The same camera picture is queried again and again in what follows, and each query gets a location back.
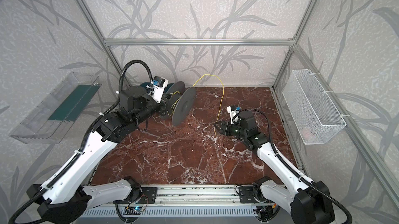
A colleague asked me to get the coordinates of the yellow cable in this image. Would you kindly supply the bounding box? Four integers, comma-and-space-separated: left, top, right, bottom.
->
166, 73, 225, 136

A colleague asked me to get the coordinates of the grey perforated cable spool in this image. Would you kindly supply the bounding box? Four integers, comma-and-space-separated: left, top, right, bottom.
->
165, 81, 196, 126

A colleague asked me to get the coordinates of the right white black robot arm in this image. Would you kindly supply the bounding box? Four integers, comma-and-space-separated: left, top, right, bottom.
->
214, 105, 353, 224

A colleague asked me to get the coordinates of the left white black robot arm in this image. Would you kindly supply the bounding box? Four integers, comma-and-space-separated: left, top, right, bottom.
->
8, 60, 168, 224

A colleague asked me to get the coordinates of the right teal plastic bin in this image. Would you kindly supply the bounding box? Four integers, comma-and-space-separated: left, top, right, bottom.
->
164, 83, 174, 93

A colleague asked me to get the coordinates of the teal plastic bin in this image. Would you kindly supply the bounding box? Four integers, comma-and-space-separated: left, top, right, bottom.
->
164, 83, 174, 93
140, 82, 152, 89

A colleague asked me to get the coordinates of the left teal plastic bin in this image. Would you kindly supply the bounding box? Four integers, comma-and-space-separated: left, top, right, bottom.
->
140, 82, 152, 89

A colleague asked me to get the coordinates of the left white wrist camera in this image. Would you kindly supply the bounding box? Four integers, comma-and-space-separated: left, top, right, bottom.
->
148, 76, 168, 104

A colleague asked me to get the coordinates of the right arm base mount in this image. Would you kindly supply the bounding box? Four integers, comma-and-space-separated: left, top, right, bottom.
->
235, 185, 260, 204

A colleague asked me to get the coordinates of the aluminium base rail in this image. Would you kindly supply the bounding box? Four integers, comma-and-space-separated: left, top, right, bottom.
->
63, 184, 328, 207

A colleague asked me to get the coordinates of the white wire mesh basket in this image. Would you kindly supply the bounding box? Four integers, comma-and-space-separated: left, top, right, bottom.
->
283, 69, 347, 145

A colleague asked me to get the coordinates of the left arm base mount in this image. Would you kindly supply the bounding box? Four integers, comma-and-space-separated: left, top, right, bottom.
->
124, 187, 158, 204

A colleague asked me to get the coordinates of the clear acrylic wall shelf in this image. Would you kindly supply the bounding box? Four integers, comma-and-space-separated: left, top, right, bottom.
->
9, 72, 102, 144

